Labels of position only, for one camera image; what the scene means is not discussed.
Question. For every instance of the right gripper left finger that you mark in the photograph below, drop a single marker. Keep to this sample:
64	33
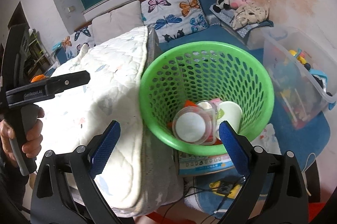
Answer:
52	201

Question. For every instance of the pink snack wrapper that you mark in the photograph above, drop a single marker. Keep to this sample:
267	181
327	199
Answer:
215	104

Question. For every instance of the green plastic mesh basket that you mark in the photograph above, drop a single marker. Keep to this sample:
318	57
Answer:
205	70

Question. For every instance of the clear small jar white lid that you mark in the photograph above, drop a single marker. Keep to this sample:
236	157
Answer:
194	125

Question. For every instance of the beige spotted plush toy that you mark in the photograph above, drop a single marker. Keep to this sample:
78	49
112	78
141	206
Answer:
248	12

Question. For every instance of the blue white cardboard box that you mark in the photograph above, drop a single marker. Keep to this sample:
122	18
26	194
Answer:
191	165

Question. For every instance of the orange green plush toy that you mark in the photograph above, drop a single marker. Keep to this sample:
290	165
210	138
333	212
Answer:
38	78

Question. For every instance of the grey plain pillow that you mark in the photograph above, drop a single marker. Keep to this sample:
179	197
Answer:
117	22

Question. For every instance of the clear plastic toy bin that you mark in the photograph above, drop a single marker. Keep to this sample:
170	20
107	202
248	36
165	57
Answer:
302	73

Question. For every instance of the right butterfly pillow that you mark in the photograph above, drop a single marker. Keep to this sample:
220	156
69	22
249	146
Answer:
173	19

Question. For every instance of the white paper cup green logo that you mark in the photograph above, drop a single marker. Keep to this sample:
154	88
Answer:
231	112

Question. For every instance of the butterfly pillow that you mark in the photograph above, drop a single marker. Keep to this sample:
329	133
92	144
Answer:
70	46
173	19

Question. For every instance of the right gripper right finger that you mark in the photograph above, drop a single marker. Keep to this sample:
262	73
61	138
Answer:
287	200

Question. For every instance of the person's left hand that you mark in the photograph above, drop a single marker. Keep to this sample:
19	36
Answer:
31	147

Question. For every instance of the left butterfly pillow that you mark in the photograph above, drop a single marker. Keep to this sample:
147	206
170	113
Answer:
70	46

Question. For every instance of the orange red snack bag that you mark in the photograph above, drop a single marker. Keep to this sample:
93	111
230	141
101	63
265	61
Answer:
189	103

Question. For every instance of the blue floor mat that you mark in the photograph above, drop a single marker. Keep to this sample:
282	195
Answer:
306	143

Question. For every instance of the white quilted mattress pad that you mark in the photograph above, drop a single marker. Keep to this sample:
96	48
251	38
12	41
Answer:
76	115

